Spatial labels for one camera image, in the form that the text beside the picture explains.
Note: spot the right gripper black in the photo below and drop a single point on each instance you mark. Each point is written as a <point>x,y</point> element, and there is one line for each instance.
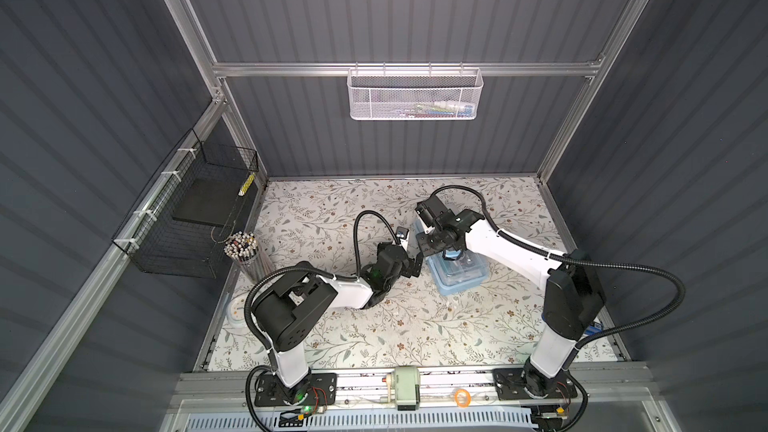
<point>422,246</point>

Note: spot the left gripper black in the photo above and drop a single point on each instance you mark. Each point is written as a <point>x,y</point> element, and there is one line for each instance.
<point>409,263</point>

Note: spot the blue plastic tool box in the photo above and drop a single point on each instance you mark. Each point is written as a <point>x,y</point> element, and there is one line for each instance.
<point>455,276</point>

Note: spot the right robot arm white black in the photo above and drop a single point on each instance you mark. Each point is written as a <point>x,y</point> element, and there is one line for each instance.
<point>573,295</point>

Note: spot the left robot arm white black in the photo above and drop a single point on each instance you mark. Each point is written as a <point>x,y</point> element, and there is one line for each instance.
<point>285,306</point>

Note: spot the cup of pencils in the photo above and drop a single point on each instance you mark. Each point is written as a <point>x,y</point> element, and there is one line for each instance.
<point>249,256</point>

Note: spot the yellow highlighter in basket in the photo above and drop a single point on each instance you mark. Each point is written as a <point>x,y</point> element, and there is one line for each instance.
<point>246,185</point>

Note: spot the blue stapler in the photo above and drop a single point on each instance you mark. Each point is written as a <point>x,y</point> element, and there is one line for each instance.
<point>593,328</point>

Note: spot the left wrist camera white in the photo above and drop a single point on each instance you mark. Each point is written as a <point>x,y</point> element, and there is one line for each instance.
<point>402,233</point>

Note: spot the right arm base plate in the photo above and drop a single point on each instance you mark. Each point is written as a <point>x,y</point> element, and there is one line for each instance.
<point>519,383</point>

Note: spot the white mesh wall basket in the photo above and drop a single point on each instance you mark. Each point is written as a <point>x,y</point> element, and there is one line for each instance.
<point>414,93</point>

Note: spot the white wall clock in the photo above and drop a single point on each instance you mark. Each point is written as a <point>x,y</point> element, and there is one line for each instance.
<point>235,314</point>

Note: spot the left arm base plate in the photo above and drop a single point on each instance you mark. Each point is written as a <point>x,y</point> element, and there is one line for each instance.
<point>315,389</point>

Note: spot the black wire wall basket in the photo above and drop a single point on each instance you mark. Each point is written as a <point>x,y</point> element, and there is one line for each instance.
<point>180,227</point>

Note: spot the white slotted cable duct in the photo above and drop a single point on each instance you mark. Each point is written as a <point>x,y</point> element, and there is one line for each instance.
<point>518,419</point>

